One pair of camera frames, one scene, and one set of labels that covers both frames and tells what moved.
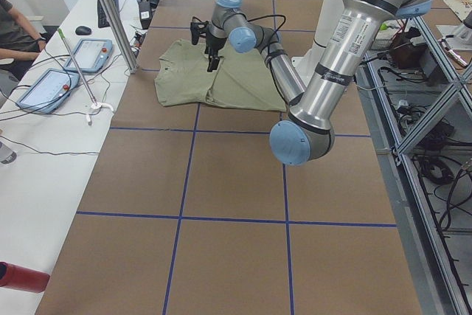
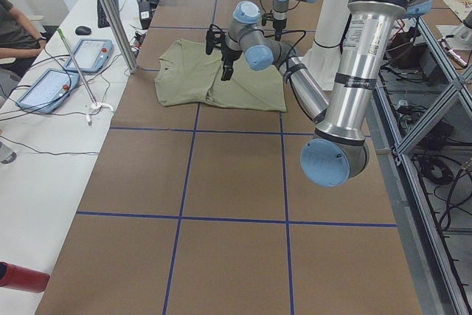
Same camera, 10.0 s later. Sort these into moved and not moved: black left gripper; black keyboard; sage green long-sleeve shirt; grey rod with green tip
Moved: black left gripper
Not moved: black keyboard; sage green long-sleeve shirt; grey rod with green tip
